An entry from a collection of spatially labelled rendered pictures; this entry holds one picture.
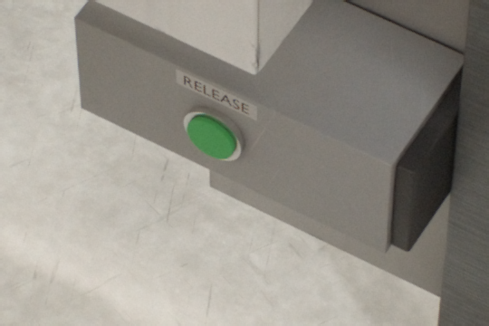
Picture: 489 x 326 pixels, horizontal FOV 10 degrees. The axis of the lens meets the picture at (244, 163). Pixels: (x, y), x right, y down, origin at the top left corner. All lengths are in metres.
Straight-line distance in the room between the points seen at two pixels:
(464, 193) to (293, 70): 0.12
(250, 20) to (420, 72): 0.24
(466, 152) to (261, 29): 0.24
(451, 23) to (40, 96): 1.54
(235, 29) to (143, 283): 1.57
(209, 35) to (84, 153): 1.65
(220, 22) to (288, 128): 0.20
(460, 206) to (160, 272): 1.34
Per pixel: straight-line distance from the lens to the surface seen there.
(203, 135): 1.52
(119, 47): 1.52
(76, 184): 2.93
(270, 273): 2.86
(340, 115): 1.48
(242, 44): 1.29
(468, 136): 1.48
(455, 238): 1.56
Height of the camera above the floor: 2.35
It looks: 53 degrees down
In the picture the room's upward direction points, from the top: straight up
